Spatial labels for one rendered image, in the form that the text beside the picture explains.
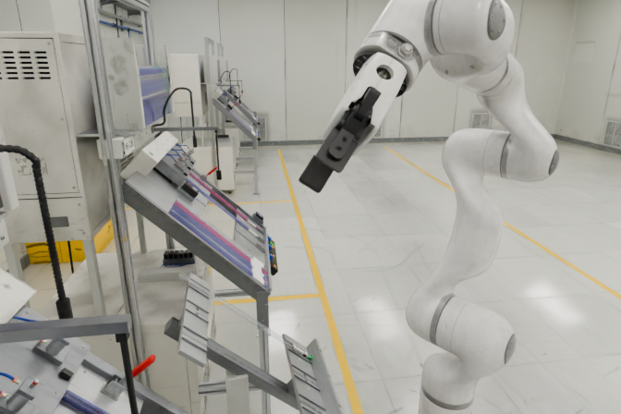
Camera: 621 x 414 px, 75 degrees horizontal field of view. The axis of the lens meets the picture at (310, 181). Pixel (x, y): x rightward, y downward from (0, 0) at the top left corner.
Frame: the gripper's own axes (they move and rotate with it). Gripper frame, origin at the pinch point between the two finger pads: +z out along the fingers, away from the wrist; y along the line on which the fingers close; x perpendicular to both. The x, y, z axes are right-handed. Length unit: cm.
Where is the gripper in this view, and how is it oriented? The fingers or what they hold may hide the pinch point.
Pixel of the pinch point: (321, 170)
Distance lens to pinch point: 46.1
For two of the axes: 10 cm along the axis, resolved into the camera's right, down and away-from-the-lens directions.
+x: -8.4, -5.4, -0.4
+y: -2.1, 2.5, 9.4
